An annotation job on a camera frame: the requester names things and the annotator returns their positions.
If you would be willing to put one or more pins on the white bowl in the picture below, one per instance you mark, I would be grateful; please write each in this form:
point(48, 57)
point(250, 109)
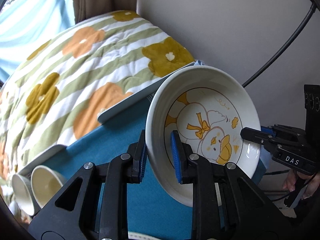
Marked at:
point(24, 195)

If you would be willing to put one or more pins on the person's right hand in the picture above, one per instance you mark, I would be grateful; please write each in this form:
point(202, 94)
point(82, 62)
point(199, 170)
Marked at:
point(291, 179)

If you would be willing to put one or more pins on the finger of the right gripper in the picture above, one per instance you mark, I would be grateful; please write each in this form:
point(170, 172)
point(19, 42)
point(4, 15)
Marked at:
point(263, 137)
point(284, 132)

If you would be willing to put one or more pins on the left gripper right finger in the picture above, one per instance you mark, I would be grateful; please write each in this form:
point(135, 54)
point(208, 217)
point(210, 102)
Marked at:
point(185, 161)

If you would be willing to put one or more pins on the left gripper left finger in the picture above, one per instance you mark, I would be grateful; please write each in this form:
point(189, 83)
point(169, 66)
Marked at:
point(138, 152)

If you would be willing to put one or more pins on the light blue window sheet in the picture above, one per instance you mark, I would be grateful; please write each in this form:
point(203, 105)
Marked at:
point(27, 24)

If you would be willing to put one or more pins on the cream bowl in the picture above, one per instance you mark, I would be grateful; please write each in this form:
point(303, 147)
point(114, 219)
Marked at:
point(45, 183)

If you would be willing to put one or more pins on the blue table cloth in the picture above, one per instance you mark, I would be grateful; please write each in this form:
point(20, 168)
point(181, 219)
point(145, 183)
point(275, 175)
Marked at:
point(104, 197)

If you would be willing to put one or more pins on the white duck small plate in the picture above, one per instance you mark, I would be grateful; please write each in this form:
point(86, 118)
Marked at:
point(208, 108)

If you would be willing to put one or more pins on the floral striped quilt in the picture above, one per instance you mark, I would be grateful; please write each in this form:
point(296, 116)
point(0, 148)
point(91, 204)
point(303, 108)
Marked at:
point(56, 95)

